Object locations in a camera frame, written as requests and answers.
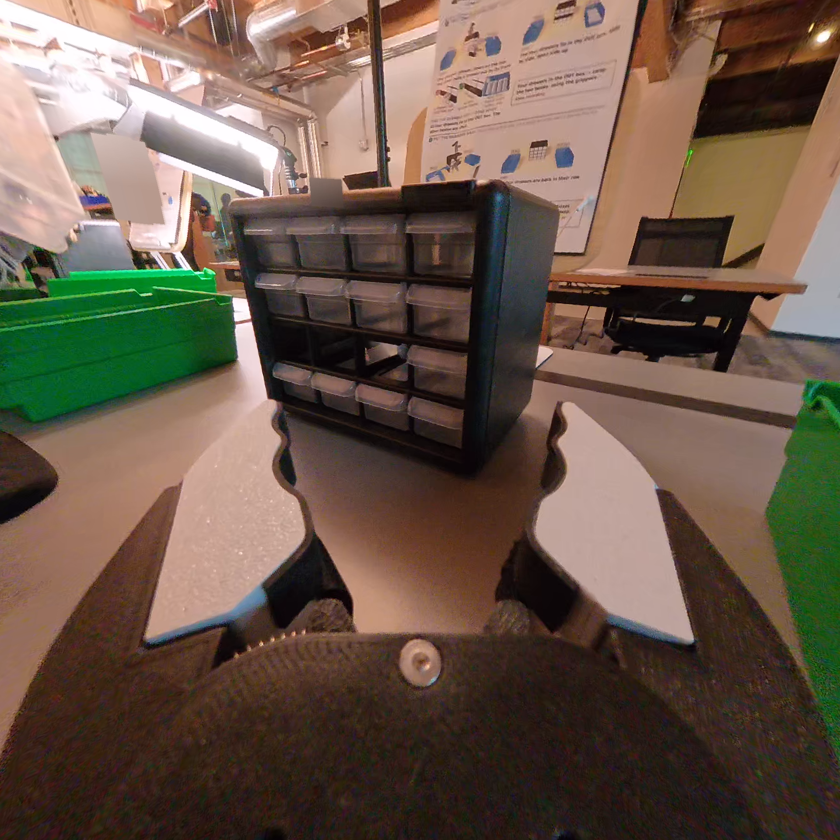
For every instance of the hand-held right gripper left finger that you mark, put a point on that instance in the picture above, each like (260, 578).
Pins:
(223, 544)

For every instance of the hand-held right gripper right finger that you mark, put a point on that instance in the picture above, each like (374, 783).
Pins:
(610, 538)

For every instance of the green plastic bin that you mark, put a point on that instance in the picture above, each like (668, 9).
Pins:
(807, 525)
(131, 281)
(118, 367)

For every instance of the black drawer cabinet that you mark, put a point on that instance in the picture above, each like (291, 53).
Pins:
(518, 295)

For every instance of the rows of clear cabinet drawers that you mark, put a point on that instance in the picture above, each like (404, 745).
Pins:
(380, 249)

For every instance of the wooden office desk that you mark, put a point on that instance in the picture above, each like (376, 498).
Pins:
(656, 281)

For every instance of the black office chair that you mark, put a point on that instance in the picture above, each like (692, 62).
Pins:
(679, 239)

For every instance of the long studio light panel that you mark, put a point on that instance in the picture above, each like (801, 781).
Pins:
(197, 131)

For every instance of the instruction poster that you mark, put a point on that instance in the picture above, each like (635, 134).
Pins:
(525, 98)

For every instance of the black stand pole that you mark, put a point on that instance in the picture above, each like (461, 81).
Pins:
(379, 98)

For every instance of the round white ceiling lamp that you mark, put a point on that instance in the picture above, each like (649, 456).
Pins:
(823, 33)

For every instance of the silver ventilation duct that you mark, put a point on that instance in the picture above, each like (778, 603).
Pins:
(275, 26)

